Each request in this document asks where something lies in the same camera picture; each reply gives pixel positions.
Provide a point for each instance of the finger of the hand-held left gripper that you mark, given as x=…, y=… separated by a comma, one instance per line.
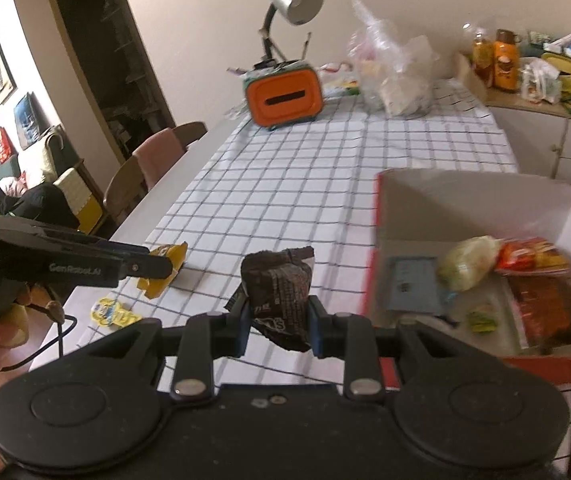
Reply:
x=75, y=240
x=145, y=267

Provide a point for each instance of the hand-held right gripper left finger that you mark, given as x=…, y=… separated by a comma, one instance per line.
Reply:
x=243, y=330

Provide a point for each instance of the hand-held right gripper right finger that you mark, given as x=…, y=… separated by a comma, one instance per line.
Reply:
x=314, y=330

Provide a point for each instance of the yellow snack packet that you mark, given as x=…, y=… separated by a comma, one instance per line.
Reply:
x=165, y=280

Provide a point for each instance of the black snack packet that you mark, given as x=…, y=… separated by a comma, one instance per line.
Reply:
x=280, y=290

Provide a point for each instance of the red cardboard box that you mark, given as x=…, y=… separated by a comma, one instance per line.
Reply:
x=465, y=200

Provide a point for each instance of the orange-brown snack packet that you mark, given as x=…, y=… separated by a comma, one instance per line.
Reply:
x=550, y=315

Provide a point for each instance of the black clothing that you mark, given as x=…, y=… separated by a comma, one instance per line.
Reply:
x=40, y=205

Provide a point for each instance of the cream armchair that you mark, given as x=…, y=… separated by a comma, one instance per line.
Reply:
x=75, y=185

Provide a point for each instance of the small yellow jelly cup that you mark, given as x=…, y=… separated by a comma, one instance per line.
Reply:
x=113, y=312

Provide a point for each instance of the wooden chair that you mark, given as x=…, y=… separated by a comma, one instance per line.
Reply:
x=123, y=190
x=193, y=134

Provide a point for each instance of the grey-blue card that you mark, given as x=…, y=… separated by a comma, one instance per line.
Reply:
x=415, y=285

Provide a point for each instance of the pink cloth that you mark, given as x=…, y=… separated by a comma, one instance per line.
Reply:
x=158, y=157

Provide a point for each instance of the blue cushion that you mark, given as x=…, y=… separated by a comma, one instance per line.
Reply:
x=28, y=120

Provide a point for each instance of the checked white tablecloth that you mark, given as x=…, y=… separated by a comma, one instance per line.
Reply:
x=290, y=185

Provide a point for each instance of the small green candy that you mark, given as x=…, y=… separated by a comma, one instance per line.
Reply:
x=481, y=320

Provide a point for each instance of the green and white snack packet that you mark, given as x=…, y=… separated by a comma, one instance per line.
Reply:
x=468, y=262

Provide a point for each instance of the orange tissue box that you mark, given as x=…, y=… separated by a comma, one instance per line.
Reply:
x=283, y=97

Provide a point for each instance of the red and orange snack packet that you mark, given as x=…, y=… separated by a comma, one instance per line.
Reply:
x=535, y=257

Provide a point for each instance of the green and yellow packet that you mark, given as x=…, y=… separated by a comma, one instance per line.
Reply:
x=343, y=82

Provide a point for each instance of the clear plastic bag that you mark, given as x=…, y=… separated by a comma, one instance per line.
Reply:
x=395, y=75

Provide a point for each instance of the paint brush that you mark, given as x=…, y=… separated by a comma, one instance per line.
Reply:
x=308, y=46

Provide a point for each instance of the cream sideboard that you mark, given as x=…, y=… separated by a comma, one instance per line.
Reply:
x=540, y=135

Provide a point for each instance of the silver desk lamp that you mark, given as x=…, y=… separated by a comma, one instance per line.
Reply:
x=293, y=0

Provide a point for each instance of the amber jar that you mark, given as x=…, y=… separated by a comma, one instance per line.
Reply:
x=483, y=57

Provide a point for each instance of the orange bottle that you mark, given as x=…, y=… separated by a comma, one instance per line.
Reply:
x=506, y=62

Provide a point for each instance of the yellow container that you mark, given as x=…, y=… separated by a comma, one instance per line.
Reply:
x=560, y=72

